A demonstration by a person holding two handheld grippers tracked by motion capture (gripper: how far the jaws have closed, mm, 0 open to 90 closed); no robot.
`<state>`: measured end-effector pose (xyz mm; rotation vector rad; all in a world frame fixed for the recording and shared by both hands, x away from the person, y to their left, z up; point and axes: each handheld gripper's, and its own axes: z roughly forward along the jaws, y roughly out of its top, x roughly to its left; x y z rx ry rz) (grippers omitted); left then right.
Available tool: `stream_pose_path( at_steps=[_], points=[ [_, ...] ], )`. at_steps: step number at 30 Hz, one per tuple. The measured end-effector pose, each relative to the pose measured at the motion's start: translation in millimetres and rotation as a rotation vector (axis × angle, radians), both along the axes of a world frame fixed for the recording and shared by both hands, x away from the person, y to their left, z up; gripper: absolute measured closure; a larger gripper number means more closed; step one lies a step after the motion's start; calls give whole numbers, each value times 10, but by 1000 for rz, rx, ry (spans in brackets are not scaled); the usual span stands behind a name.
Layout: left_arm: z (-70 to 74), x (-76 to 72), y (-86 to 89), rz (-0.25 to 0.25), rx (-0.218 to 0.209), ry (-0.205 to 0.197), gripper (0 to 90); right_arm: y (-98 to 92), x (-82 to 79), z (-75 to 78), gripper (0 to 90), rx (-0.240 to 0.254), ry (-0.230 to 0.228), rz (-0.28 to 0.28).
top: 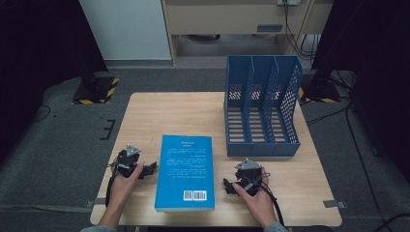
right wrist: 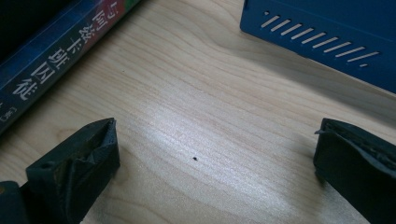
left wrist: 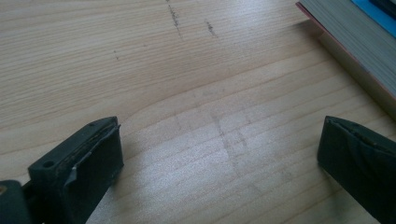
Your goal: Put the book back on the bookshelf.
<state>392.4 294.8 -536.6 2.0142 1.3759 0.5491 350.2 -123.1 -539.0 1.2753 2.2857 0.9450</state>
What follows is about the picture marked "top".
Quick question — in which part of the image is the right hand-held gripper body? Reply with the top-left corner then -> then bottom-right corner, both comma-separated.
234,158 -> 269,197

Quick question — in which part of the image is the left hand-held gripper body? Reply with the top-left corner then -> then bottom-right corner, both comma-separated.
109,144 -> 143,179

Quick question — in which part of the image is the blue plastic file rack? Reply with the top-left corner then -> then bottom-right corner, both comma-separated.
223,54 -> 304,158

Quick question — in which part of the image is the bright blue book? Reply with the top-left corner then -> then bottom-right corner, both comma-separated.
154,134 -> 216,213

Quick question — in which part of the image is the person's left hand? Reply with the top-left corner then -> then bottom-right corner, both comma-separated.
109,161 -> 145,209

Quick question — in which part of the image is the person's right hand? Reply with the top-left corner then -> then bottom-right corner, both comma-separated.
232,167 -> 278,229

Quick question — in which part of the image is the grey tape strip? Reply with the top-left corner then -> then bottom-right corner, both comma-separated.
323,199 -> 347,209
85,197 -> 108,209

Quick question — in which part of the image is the striped black stand base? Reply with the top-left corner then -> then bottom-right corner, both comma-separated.
298,80 -> 341,104
71,75 -> 120,105

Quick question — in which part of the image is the white panel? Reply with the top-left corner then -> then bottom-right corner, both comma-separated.
79,0 -> 172,61

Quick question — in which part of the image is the black curtain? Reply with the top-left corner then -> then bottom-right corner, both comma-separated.
310,0 -> 410,182
0,0 -> 109,162

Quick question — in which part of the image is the beige cabinet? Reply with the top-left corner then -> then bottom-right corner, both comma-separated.
161,0 -> 335,67

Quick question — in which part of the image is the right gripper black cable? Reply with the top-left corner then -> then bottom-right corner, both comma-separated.
257,172 -> 285,226

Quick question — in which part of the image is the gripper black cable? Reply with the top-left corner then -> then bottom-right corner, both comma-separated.
104,158 -> 122,207
257,172 -> 285,226

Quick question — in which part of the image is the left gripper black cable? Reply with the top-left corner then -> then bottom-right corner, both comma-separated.
104,158 -> 122,207

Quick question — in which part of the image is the black floor cable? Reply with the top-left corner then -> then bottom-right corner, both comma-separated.
373,212 -> 410,232
32,104 -> 51,123
306,104 -> 352,127
345,102 -> 386,232

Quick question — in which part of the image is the hanging black cable bundle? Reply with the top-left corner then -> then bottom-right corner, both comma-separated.
283,3 -> 322,62

